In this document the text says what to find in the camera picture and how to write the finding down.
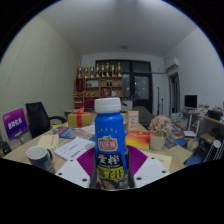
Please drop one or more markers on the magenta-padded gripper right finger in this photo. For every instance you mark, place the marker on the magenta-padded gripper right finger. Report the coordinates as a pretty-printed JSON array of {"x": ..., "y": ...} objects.
[{"x": 151, "y": 170}]

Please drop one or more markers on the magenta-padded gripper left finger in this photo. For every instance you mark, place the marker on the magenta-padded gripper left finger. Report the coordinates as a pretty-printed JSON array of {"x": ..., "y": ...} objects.
[{"x": 73, "y": 172}]

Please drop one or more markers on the blue drink bottle white cap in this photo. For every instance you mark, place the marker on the blue drink bottle white cap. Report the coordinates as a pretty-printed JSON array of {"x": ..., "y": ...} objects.
[{"x": 110, "y": 133}]

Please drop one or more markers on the black mug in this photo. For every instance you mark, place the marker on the black mug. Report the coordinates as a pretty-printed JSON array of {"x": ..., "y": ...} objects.
[{"x": 43, "y": 161}]

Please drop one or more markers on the light wooden low stool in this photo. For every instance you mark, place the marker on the light wooden low stool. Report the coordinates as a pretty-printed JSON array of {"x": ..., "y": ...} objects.
[{"x": 180, "y": 153}]

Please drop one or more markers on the orange red book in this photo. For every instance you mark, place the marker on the orange red book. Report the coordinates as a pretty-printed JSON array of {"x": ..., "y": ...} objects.
[{"x": 138, "y": 139}]

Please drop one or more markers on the cream paper sheet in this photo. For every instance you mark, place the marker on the cream paper sheet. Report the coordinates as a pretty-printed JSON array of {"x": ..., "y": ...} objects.
[{"x": 47, "y": 141}]

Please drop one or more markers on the blue magazine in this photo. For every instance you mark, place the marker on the blue magazine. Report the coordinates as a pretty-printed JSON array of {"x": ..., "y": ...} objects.
[{"x": 64, "y": 132}]

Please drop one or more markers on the pink flowers in white pot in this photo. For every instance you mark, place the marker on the pink flowers in white pot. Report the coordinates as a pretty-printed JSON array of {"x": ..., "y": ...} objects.
[{"x": 160, "y": 126}]

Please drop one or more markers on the small standing card sign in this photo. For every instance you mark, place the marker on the small standing card sign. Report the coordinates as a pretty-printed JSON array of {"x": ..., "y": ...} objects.
[{"x": 132, "y": 120}]

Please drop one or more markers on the yellow gift box red ribbon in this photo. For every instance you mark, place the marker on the yellow gift box red ribbon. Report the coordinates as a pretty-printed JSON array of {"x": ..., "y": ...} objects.
[{"x": 80, "y": 119}]

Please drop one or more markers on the grey armchair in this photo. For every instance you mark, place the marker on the grey armchair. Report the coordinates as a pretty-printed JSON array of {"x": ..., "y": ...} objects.
[{"x": 145, "y": 115}]

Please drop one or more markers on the stack of books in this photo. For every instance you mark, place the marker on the stack of books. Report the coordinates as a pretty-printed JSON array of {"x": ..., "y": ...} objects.
[{"x": 179, "y": 121}]

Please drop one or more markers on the black office chair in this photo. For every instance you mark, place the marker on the black office chair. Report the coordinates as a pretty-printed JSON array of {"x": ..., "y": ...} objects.
[{"x": 36, "y": 118}]

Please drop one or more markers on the white round stool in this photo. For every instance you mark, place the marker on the white round stool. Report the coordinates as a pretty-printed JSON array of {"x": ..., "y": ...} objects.
[{"x": 213, "y": 148}]

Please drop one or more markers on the purple sign board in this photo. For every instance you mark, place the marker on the purple sign board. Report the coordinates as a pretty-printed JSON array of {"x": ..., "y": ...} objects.
[{"x": 15, "y": 123}]

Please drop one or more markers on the long wooden side desk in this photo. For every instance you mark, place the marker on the long wooden side desk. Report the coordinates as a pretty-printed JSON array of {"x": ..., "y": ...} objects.
[{"x": 210, "y": 119}]

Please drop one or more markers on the black computer monitor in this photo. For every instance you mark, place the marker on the black computer monitor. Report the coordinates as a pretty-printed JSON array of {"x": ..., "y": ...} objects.
[{"x": 190, "y": 101}]

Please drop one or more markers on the wooden shelf unit with trophies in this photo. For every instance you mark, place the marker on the wooden shelf unit with trophies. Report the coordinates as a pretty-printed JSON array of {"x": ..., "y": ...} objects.
[{"x": 100, "y": 90}]

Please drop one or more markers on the white wall air conditioner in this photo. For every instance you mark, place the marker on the white wall air conditioner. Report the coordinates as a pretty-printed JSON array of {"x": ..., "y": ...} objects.
[{"x": 172, "y": 65}]

